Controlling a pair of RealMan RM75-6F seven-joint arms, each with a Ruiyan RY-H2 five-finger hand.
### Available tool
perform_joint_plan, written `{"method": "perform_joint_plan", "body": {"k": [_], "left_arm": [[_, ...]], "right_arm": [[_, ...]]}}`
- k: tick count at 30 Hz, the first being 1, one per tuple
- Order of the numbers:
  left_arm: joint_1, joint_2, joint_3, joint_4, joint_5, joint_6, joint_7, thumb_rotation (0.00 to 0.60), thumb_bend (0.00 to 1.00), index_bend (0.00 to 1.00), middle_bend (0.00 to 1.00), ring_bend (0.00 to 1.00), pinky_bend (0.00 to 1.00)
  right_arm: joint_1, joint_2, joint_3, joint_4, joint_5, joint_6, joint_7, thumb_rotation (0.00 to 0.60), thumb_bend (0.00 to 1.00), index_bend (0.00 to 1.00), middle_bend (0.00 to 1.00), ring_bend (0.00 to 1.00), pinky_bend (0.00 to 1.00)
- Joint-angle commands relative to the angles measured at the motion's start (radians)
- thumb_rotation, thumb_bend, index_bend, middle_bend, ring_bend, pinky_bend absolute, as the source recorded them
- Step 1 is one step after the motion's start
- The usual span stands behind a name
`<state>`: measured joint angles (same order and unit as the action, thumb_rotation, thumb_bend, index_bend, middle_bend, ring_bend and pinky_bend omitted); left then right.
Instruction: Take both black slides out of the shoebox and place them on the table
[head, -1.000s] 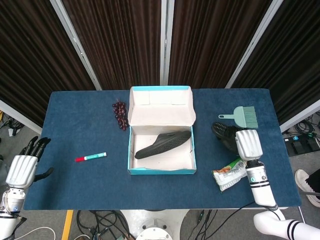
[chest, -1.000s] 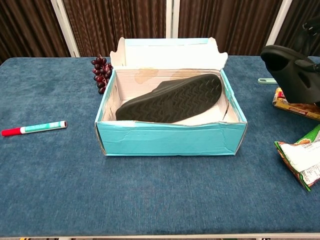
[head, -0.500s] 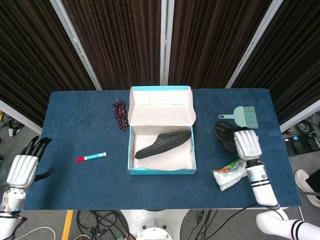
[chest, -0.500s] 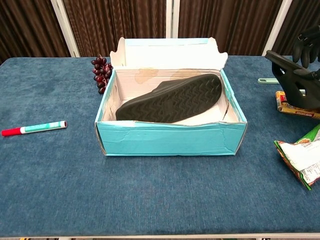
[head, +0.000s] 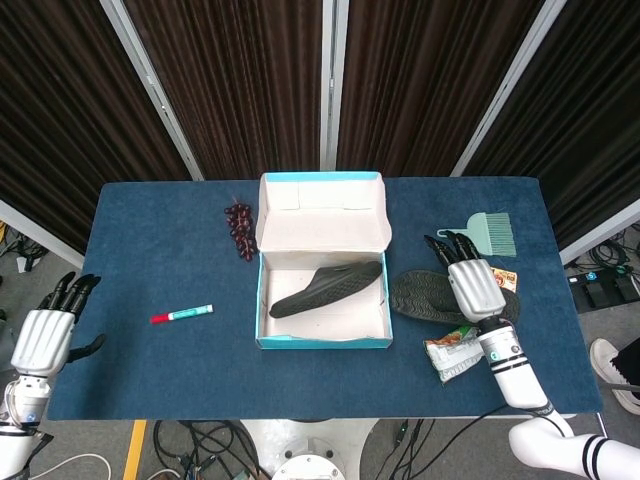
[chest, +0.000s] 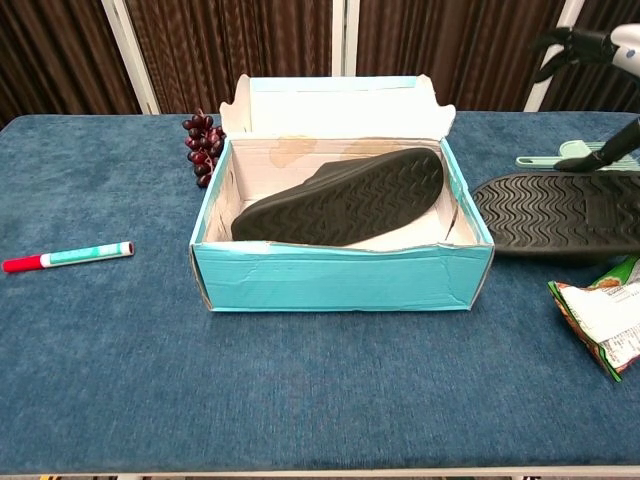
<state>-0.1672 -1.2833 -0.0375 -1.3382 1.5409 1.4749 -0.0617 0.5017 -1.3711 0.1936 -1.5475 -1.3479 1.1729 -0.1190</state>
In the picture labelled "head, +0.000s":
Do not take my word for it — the dark red grape bunch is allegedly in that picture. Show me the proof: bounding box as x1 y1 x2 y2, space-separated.
223 202 259 262

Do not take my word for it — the black trouser leg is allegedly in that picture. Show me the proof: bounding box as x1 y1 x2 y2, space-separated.
607 337 640 386

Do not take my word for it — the orange snack packet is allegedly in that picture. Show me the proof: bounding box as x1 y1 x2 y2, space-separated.
489 267 520 292

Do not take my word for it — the blue table cloth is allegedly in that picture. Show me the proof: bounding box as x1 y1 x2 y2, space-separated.
47 175 605 422

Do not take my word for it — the white sneaker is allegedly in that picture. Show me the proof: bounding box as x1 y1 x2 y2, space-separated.
589 338 640 415

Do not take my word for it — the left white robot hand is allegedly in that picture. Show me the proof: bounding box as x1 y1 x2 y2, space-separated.
9 273 107 376

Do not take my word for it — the white floor cable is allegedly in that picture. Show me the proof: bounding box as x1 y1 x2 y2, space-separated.
29 452 112 480

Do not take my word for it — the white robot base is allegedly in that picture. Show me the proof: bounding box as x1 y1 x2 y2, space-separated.
239 418 381 480

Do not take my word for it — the black floor cable bundle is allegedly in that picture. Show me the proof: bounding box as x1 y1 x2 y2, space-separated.
152 419 271 480

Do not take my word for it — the red green marker pen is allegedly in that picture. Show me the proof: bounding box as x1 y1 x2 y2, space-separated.
150 303 215 325

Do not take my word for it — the teal cardboard shoe box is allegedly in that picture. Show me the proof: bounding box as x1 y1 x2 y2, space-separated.
254 171 395 351

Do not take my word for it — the dark brown curtain panel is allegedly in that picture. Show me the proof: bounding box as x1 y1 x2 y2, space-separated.
464 0 640 249
0 0 194 251
124 0 326 181
337 0 546 177

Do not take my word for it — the grey aluminium partition post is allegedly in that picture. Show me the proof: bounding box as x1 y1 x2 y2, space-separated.
319 0 350 176
449 0 559 177
0 199 85 269
99 0 204 181
559 197 640 264

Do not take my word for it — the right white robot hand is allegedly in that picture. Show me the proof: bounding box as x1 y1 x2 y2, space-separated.
423 230 507 322

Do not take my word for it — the yellow floor tape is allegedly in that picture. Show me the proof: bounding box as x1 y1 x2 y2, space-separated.
122 419 149 480

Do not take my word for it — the black rubber slipper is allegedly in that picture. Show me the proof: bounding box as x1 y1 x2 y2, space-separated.
389 268 521 326
268 259 384 319

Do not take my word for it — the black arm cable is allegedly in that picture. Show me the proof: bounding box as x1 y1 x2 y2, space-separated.
462 403 571 437

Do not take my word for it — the mint green hand brush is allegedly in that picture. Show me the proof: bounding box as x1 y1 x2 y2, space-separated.
436 211 518 258

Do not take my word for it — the green white snack bag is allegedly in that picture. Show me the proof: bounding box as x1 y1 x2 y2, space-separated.
423 324 489 385

